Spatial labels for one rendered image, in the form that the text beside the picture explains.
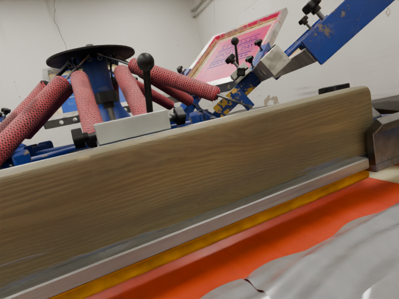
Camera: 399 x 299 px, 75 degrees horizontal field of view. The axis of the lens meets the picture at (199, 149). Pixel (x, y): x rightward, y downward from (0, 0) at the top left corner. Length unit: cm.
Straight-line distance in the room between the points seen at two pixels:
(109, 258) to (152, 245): 3
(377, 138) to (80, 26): 440
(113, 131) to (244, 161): 29
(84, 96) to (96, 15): 389
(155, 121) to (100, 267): 32
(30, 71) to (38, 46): 36
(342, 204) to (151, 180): 19
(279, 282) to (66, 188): 14
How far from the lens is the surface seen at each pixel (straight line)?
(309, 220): 26
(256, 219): 24
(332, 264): 20
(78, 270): 19
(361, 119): 30
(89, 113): 68
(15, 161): 81
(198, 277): 21
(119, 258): 18
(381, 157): 31
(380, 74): 247
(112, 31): 455
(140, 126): 46
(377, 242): 22
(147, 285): 22
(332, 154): 27
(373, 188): 33
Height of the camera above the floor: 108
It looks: 10 degrees down
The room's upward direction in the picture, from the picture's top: 12 degrees counter-clockwise
